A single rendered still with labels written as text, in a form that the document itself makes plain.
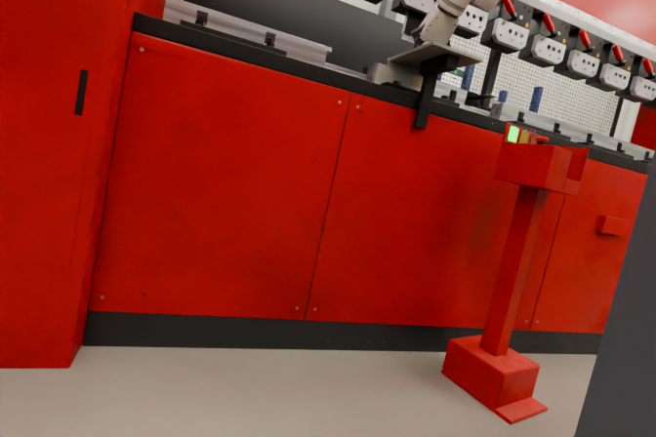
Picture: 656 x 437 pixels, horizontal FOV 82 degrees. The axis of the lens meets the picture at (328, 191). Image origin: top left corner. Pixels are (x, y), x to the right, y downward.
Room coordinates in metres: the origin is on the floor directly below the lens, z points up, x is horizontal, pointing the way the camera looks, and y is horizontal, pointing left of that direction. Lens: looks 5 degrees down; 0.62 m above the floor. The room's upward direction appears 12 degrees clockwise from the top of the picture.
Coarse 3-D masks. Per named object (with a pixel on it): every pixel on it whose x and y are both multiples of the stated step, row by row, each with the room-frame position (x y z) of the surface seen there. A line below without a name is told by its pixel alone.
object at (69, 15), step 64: (0, 0) 0.77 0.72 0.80; (64, 0) 0.81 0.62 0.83; (128, 0) 0.87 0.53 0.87; (0, 64) 0.78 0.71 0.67; (64, 64) 0.82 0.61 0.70; (0, 128) 0.78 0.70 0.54; (64, 128) 0.82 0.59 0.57; (0, 192) 0.79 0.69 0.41; (64, 192) 0.83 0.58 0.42; (0, 256) 0.79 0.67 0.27; (64, 256) 0.83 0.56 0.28; (0, 320) 0.80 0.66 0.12; (64, 320) 0.84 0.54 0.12
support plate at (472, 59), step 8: (416, 48) 1.17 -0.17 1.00; (424, 48) 1.13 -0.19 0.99; (432, 48) 1.12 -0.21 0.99; (440, 48) 1.10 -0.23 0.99; (448, 48) 1.10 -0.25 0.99; (400, 56) 1.25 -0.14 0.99; (408, 56) 1.24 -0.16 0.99; (416, 56) 1.22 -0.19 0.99; (424, 56) 1.20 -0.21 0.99; (432, 56) 1.19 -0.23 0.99; (464, 56) 1.13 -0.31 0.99; (472, 56) 1.13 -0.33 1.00; (408, 64) 1.33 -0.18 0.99; (416, 64) 1.31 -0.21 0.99; (464, 64) 1.21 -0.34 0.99
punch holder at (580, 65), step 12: (576, 36) 1.59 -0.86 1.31; (588, 36) 1.60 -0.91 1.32; (576, 48) 1.58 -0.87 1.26; (600, 48) 1.63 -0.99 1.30; (564, 60) 1.62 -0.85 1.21; (576, 60) 1.59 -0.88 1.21; (588, 60) 1.61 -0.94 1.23; (564, 72) 1.64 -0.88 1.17; (576, 72) 1.61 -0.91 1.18; (588, 72) 1.61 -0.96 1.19
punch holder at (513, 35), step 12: (516, 0) 1.46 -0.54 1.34; (492, 12) 1.48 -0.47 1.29; (504, 12) 1.45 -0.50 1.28; (516, 12) 1.47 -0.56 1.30; (528, 12) 1.49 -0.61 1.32; (492, 24) 1.47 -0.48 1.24; (504, 24) 1.45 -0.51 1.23; (516, 24) 1.48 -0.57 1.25; (528, 24) 1.49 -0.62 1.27; (492, 36) 1.46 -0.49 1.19; (504, 36) 1.45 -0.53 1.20; (516, 36) 1.47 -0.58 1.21; (492, 48) 1.53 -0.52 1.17; (504, 48) 1.51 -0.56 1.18; (516, 48) 1.48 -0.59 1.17
